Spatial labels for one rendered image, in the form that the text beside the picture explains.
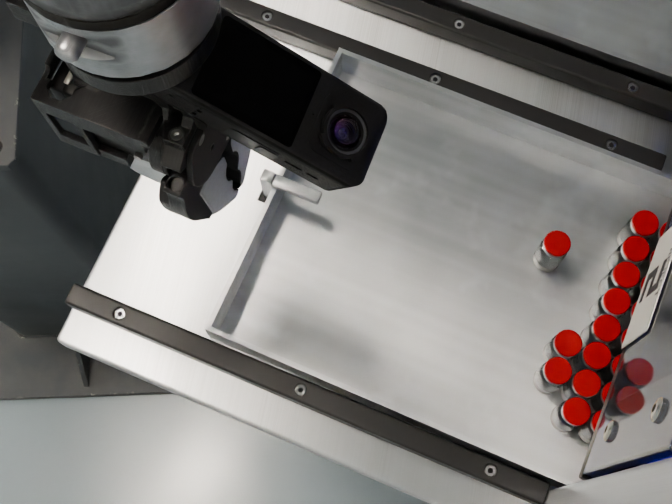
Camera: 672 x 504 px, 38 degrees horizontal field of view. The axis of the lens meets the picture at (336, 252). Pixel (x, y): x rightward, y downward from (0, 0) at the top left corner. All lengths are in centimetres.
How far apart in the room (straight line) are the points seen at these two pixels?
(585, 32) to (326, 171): 48
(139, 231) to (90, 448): 92
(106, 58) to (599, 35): 59
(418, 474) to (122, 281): 28
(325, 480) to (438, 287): 89
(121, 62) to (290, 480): 132
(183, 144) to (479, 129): 43
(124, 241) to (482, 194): 30
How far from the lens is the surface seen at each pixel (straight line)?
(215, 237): 82
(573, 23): 91
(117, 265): 83
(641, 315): 68
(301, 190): 78
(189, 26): 39
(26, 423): 175
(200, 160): 48
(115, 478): 170
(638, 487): 53
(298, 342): 79
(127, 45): 38
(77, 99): 48
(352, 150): 47
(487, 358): 79
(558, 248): 77
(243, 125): 45
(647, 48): 91
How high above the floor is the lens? 165
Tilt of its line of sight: 74 degrees down
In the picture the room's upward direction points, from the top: 3 degrees counter-clockwise
